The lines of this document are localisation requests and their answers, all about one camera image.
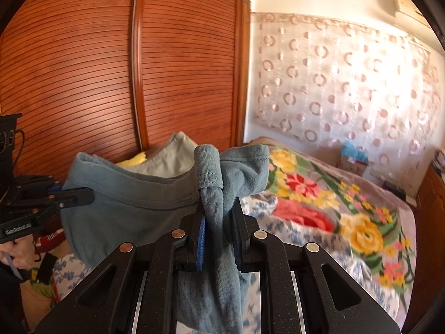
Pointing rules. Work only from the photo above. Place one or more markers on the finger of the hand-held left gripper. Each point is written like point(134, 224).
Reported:
point(54, 189)
point(76, 197)

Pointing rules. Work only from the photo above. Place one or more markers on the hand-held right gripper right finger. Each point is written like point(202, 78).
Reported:
point(238, 236)

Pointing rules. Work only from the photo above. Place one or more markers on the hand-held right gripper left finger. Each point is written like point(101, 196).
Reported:
point(201, 240)

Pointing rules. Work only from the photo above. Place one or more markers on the teal pants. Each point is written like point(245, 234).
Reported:
point(121, 212)

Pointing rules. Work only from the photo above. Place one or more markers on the person's left hand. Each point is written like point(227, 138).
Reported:
point(22, 254)

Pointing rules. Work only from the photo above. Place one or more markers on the red striped cloth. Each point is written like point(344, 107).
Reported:
point(50, 239)

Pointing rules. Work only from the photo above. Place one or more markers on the yellow cloth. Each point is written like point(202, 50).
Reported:
point(132, 159)

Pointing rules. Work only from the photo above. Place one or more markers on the grey-green folded garment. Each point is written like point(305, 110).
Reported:
point(173, 160)

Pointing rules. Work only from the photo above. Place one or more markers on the blue floral blanket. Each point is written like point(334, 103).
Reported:
point(333, 268)

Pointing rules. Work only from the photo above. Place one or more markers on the wooden slatted wardrobe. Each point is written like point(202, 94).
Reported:
point(87, 76)

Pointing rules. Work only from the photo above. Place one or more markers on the colourful flower blanket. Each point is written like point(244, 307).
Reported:
point(365, 233)

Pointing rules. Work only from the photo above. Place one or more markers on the small cardboard box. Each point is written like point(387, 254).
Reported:
point(353, 166)

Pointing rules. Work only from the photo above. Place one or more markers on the blue cloth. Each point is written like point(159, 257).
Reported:
point(354, 150)

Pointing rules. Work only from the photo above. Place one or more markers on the circle-patterned sheer curtain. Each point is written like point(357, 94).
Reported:
point(347, 94)

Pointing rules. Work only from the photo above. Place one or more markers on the wooden sideboard cabinet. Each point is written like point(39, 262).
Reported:
point(431, 208)

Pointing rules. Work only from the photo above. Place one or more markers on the white air conditioner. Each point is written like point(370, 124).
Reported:
point(410, 8)

